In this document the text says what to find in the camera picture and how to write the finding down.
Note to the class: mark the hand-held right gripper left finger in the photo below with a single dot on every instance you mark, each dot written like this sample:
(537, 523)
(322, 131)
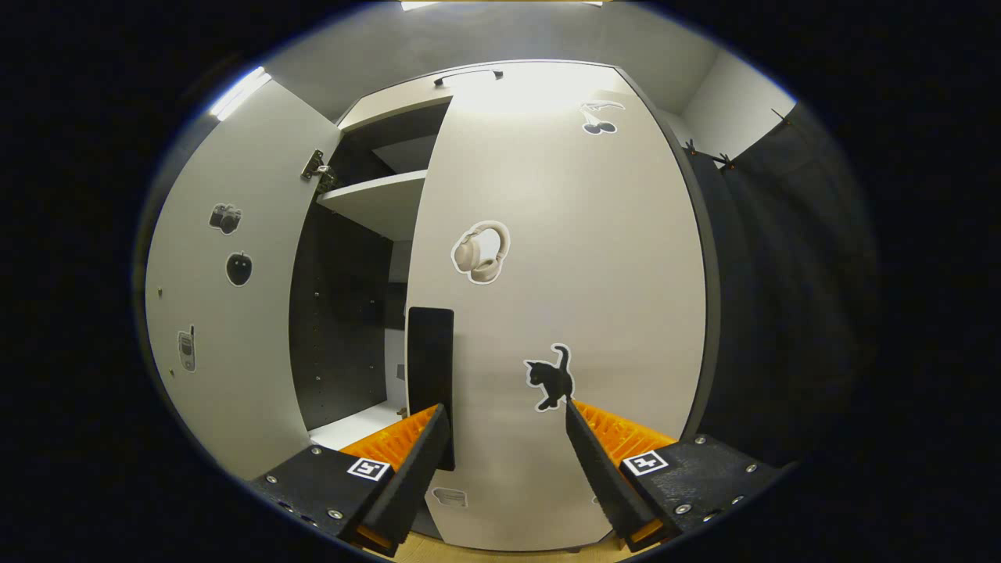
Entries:
(418, 477)

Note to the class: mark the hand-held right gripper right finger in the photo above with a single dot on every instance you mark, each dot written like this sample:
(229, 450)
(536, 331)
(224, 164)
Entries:
(598, 477)

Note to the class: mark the white shoe cabinet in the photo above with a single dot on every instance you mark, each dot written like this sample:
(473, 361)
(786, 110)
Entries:
(344, 328)

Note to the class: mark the white door with headphones sticker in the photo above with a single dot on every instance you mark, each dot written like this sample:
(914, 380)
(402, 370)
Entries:
(610, 274)

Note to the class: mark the white door with camera sticker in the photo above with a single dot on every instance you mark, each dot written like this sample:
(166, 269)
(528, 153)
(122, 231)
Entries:
(235, 375)

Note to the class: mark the white cabinet shelf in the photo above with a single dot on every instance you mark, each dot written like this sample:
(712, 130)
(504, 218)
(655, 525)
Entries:
(383, 203)
(352, 428)

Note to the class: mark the metal door hinge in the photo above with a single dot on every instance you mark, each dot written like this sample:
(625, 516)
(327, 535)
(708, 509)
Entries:
(317, 168)

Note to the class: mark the white cabinet drawer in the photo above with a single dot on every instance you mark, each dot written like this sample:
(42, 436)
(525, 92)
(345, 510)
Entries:
(391, 105)

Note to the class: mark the black backdrop cloth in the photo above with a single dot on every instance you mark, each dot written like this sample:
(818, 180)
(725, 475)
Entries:
(790, 297)

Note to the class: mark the ceiling light panel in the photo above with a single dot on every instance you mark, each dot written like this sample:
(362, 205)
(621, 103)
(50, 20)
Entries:
(500, 5)
(238, 94)

